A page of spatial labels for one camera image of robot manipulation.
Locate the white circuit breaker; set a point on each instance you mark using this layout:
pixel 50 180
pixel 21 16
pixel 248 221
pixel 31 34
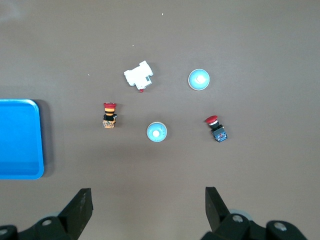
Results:
pixel 138 76

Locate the red mushroom push button switch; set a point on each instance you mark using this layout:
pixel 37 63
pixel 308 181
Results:
pixel 216 128

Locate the blue plastic tray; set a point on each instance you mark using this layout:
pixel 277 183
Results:
pixel 20 140

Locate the red yellow emergency stop button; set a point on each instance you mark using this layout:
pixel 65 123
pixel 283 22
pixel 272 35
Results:
pixel 109 115

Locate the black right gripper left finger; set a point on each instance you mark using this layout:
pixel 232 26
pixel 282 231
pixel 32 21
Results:
pixel 72 217

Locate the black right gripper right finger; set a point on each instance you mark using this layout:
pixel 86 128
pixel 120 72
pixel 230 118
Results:
pixel 225 225

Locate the blue dome call bell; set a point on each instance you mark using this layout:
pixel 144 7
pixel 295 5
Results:
pixel 198 79
pixel 156 132

